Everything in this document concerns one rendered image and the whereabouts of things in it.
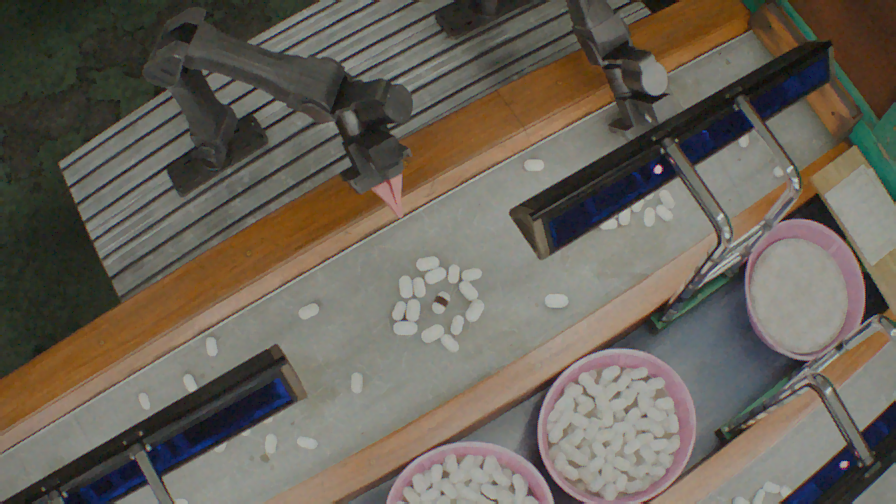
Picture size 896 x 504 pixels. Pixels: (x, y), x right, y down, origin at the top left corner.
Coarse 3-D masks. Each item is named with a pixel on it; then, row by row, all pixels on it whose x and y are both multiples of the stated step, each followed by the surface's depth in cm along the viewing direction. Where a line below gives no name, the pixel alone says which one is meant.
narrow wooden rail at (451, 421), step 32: (832, 160) 169; (736, 224) 164; (640, 288) 159; (672, 288) 160; (608, 320) 157; (640, 320) 160; (544, 352) 155; (576, 352) 156; (480, 384) 153; (512, 384) 153; (544, 384) 158; (448, 416) 151; (480, 416) 152; (384, 448) 149; (416, 448) 150; (320, 480) 147; (352, 480) 147; (384, 480) 154
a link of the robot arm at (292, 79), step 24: (168, 24) 138; (192, 24) 137; (168, 48) 132; (192, 48) 132; (216, 48) 133; (240, 48) 135; (264, 48) 137; (144, 72) 138; (168, 72) 136; (216, 72) 137; (240, 72) 136; (264, 72) 135; (288, 72) 137; (312, 72) 138; (336, 72) 139; (288, 96) 138; (312, 96) 137
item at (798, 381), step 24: (864, 336) 128; (888, 336) 121; (816, 360) 147; (792, 384) 127; (816, 384) 119; (744, 408) 161; (768, 408) 136; (840, 408) 117; (720, 432) 157; (840, 432) 117; (864, 456) 115
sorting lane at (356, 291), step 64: (704, 64) 178; (576, 128) 172; (512, 192) 167; (768, 192) 169; (384, 256) 163; (448, 256) 163; (512, 256) 163; (576, 256) 164; (640, 256) 164; (256, 320) 158; (320, 320) 159; (384, 320) 159; (448, 320) 159; (512, 320) 160; (576, 320) 160; (128, 384) 153; (320, 384) 155; (384, 384) 155; (448, 384) 156; (64, 448) 149; (256, 448) 151; (320, 448) 151
